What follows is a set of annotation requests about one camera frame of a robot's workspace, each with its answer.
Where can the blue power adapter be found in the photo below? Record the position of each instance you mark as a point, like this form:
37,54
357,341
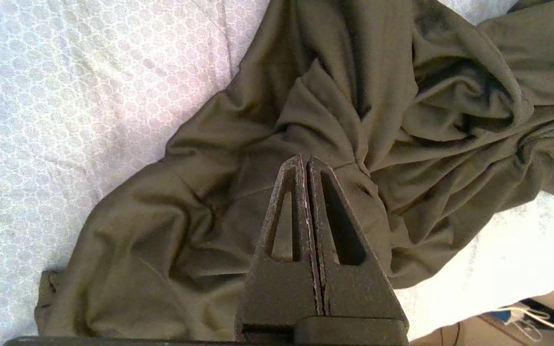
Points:
503,315

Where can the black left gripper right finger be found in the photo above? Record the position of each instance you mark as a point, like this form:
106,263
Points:
354,293

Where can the black t-shirt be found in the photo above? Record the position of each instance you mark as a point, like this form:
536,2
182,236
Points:
161,240

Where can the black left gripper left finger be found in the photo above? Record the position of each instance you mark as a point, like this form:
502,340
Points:
282,298

